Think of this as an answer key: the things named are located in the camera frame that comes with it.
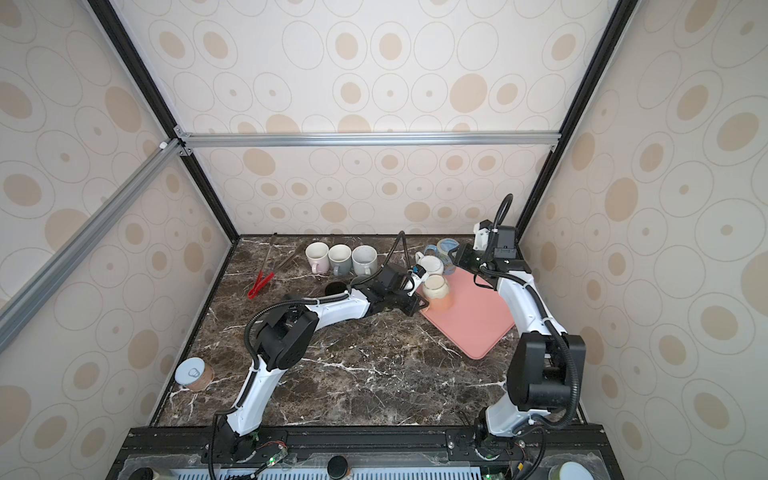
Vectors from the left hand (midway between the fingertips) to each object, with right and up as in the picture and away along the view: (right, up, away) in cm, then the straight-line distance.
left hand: (434, 297), depth 91 cm
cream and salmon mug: (+1, +2, -1) cm, 3 cm away
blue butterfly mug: (+5, +16, +12) cm, 20 cm away
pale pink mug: (-39, +13, +12) cm, 43 cm away
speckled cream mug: (-23, +11, +13) cm, 28 cm away
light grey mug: (-31, +12, +14) cm, 36 cm away
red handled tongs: (-59, +5, +15) cm, 61 cm away
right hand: (+6, +14, -4) cm, 15 cm away
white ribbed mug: (0, +10, +8) cm, 13 cm away
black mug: (-31, +3, +2) cm, 31 cm away
